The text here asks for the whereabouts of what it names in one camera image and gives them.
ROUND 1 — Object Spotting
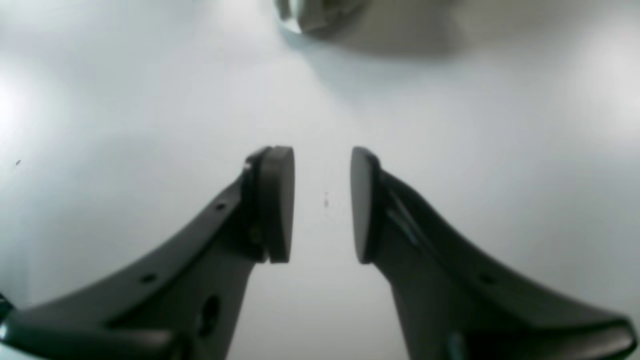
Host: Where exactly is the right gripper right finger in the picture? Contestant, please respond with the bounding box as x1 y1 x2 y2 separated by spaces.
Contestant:
350 146 638 360

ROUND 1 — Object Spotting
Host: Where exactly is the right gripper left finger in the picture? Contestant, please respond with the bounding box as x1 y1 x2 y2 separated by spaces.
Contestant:
1 146 295 360

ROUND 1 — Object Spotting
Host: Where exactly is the cream white T-shirt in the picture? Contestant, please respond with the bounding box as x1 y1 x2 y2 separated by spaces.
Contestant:
272 0 370 35

